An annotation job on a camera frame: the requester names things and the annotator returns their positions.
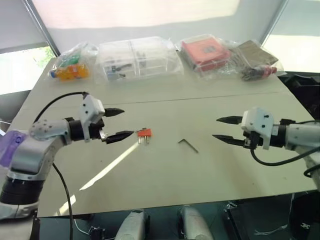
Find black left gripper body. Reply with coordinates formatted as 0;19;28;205
88;117;109;144

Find red and black hand tool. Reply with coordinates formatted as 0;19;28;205
240;65;278;82

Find metal allen key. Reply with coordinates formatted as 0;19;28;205
177;138;200;154

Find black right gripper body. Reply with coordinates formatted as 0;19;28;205
243;130;265;151

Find bag of colourful plastic toys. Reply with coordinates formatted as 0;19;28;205
48;42;99;83

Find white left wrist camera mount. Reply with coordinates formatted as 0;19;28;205
79;94;106;144

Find red box in plastic bag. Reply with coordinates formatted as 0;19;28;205
174;34;241;81

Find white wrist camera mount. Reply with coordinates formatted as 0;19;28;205
240;107;275;151
79;94;106;144

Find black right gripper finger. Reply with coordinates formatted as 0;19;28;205
215;115;244;125
211;134;247;149

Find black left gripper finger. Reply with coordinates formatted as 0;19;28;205
104;107;126;119
105;130;136;145

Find clear plastic storage box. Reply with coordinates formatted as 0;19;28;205
95;36;185;82

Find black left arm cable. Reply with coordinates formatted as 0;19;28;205
33;91;90;240

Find black equipment beside table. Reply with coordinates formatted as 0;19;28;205
278;71;320;121

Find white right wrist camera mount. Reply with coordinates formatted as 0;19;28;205
240;107;275;151

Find black frame under table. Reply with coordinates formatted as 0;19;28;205
223;191;320;240

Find grey rounded robot leg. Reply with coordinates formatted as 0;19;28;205
176;204;214;240
114;209;151;240

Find brown pad in plastic bag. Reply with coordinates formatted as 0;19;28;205
228;39;285;82

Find dark window frame post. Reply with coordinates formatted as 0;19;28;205
21;0;62;59

